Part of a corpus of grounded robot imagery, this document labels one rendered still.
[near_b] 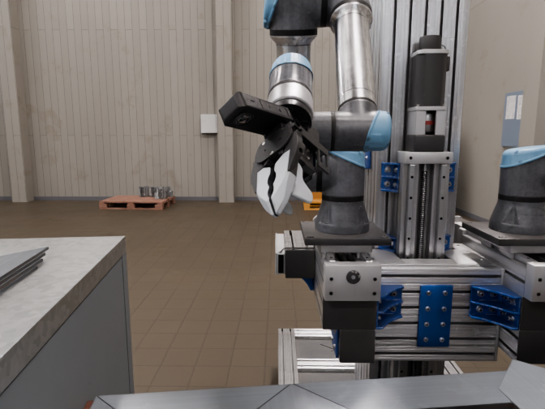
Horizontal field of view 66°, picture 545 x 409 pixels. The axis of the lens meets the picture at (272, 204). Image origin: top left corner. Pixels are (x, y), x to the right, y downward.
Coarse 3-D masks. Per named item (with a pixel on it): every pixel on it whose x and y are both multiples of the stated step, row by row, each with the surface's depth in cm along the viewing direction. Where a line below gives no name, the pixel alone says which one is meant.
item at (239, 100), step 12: (240, 96) 54; (252, 96) 56; (228, 108) 55; (240, 108) 54; (252, 108) 55; (264, 108) 57; (276, 108) 59; (228, 120) 55; (240, 120) 56; (252, 120) 57; (264, 120) 59; (276, 120) 60; (288, 120) 61; (252, 132) 60; (264, 132) 62
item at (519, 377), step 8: (512, 368) 80; (520, 368) 80; (528, 368) 80; (536, 368) 80; (544, 368) 80; (504, 376) 77; (512, 376) 77; (520, 376) 77; (528, 376) 77; (536, 376) 77; (544, 376) 77; (504, 384) 75; (512, 384) 75; (520, 384) 75; (528, 384) 75; (536, 384) 75; (544, 384) 75
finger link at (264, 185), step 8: (264, 168) 58; (264, 176) 56; (272, 176) 56; (264, 184) 55; (272, 184) 56; (256, 192) 56; (264, 192) 54; (264, 200) 53; (264, 208) 53; (272, 208) 52; (288, 208) 57; (272, 216) 52
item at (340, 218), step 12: (324, 204) 115; (336, 204) 112; (348, 204) 112; (360, 204) 114; (324, 216) 114; (336, 216) 112; (348, 216) 111; (360, 216) 114; (324, 228) 113; (336, 228) 112; (348, 228) 111; (360, 228) 112
